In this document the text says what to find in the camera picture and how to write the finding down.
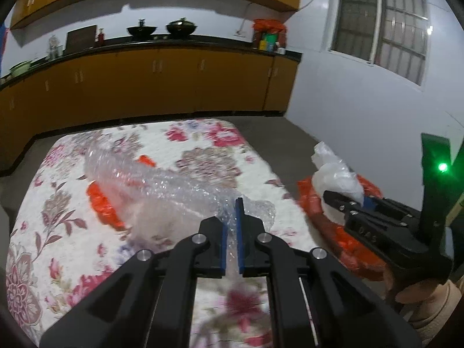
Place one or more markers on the dark cutting board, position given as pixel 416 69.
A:
pixel 80 39

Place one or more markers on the floral tablecloth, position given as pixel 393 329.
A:
pixel 61 248

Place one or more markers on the black pot with ladle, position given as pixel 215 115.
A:
pixel 141 32

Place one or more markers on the right hand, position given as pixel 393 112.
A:
pixel 430 295

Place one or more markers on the blue cloth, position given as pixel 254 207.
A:
pixel 3 39

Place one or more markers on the lower wooden kitchen cabinets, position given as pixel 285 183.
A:
pixel 137 81

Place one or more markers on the red lined trash basket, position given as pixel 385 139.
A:
pixel 356 257

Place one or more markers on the white plastic bag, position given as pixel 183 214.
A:
pixel 333 174

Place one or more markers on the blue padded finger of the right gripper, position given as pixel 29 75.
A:
pixel 370 202

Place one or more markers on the glass jar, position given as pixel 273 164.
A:
pixel 54 50

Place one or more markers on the clear bubble wrap sheet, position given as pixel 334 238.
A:
pixel 170 195

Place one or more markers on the black wok with lid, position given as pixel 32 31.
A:
pixel 181 28

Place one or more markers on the green basin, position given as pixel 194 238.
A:
pixel 20 68

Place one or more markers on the large red plastic bag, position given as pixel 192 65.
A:
pixel 118 186

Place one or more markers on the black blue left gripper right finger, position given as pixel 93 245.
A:
pixel 314 300

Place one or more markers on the red bottle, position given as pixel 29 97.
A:
pixel 100 37

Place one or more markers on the window with grille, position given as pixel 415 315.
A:
pixel 391 34

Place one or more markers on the red bag of containers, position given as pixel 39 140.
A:
pixel 269 35

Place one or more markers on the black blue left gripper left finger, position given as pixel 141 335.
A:
pixel 148 301

